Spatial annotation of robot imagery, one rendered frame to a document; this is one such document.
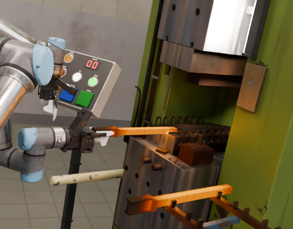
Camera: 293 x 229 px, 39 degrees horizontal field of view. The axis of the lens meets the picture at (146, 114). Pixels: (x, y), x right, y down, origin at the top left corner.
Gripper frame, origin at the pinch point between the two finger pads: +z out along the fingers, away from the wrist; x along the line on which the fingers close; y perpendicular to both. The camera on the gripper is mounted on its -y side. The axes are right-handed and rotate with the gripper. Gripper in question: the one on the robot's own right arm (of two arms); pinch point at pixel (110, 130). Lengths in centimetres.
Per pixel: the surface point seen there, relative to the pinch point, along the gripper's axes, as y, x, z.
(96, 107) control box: 1.8, -37.9, 15.5
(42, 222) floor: 100, -98, 26
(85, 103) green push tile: 0.9, -41.7, 11.2
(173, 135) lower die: 1.0, 4.7, 29.1
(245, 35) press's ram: -45, 13, 49
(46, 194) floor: 99, -134, 44
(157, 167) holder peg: 12.7, 9.9, 19.0
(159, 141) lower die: 6.2, -2.1, 27.7
